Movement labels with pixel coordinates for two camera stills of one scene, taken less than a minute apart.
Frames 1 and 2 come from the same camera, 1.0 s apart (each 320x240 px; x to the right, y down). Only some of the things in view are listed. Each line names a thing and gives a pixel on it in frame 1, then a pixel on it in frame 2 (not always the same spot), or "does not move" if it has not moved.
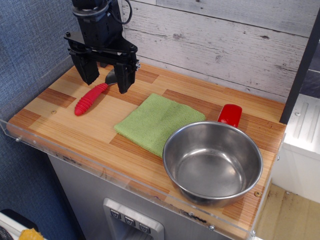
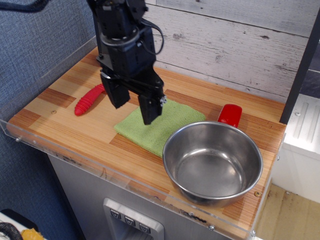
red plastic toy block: x=230 y=114 does not move
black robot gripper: x=103 y=39 -> x=132 y=67
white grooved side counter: x=297 y=168 does not move
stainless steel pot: x=212 y=164 does not move
